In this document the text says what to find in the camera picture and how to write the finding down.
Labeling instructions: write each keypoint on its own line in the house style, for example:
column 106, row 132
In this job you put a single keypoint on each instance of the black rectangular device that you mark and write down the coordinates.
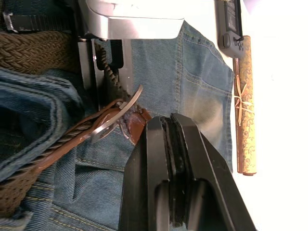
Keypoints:
column 232, row 15

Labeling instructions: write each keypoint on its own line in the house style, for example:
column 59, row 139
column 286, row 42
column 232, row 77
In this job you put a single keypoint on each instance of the grey handheld controller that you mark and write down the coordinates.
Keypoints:
column 228, row 44

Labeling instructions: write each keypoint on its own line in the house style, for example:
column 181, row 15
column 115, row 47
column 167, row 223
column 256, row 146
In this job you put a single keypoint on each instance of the blue denim shorts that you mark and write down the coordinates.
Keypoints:
column 158, row 72

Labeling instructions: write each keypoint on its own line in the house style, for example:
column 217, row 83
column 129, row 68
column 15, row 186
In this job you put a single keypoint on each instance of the olive braided belt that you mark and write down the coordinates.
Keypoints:
column 26, row 53

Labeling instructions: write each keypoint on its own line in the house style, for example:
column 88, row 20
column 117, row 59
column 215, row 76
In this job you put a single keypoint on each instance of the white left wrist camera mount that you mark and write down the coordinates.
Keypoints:
column 134, row 21

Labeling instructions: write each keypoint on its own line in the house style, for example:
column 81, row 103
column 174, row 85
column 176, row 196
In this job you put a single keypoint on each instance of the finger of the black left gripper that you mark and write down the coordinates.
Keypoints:
column 87, row 69
column 126, row 62

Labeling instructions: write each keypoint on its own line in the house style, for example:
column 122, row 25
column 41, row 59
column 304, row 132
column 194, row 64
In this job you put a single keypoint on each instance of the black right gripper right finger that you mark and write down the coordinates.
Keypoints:
column 207, row 183

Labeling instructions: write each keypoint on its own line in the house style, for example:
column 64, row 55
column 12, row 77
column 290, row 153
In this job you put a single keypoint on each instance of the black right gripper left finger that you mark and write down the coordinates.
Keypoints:
column 142, row 183

